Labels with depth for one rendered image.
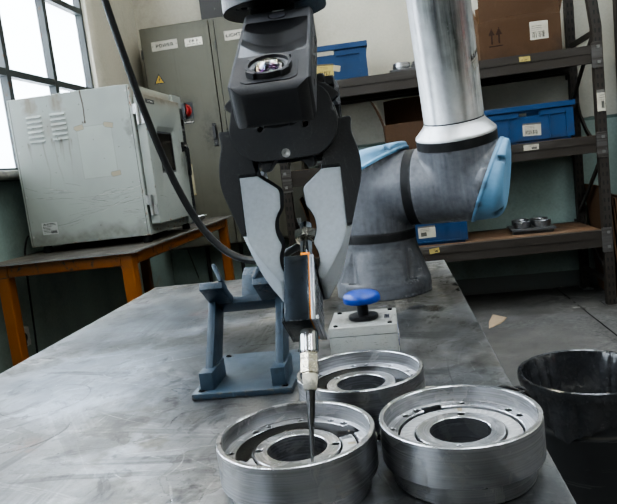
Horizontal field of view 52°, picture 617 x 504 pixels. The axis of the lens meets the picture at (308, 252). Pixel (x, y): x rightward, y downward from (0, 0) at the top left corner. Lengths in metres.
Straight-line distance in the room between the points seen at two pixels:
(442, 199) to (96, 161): 2.03
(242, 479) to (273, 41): 0.26
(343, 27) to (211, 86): 0.98
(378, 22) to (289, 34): 4.16
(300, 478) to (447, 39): 0.66
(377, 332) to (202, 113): 3.82
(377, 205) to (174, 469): 0.57
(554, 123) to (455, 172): 3.18
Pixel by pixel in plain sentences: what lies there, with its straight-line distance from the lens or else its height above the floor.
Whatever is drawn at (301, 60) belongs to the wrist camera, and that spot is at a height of 1.07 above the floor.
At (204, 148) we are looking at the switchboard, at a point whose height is 1.22.
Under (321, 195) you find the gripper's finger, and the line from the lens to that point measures 0.43.
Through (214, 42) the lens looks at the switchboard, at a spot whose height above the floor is 1.89.
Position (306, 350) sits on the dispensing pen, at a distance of 0.42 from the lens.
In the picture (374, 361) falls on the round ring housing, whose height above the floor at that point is 0.83.
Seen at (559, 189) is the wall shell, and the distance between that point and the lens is 4.60.
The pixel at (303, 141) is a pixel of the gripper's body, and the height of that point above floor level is 1.03.
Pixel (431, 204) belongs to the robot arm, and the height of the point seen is 0.94.
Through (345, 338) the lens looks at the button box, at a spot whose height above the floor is 0.83.
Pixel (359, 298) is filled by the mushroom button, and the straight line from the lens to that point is 0.66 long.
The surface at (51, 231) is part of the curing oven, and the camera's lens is 2.89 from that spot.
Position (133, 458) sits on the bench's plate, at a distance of 0.55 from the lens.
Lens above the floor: 1.01
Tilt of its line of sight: 8 degrees down
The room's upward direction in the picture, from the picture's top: 7 degrees counter-clockwise
